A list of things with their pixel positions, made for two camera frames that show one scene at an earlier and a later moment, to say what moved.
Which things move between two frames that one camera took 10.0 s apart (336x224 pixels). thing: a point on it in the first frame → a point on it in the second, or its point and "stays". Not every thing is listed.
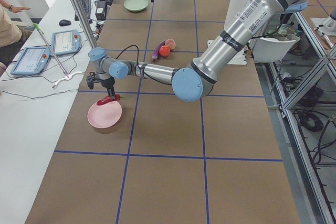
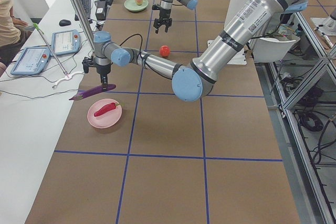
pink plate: (105, 115) stays
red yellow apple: (164, 51) stays
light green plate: (136, 4) stays
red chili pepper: (107, 100) → (109, 107)
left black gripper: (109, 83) → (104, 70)
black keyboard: (86, 3) stays
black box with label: (101, 10) stays
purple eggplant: (156, 54) → (89, 92)
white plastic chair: (267, 50) stays
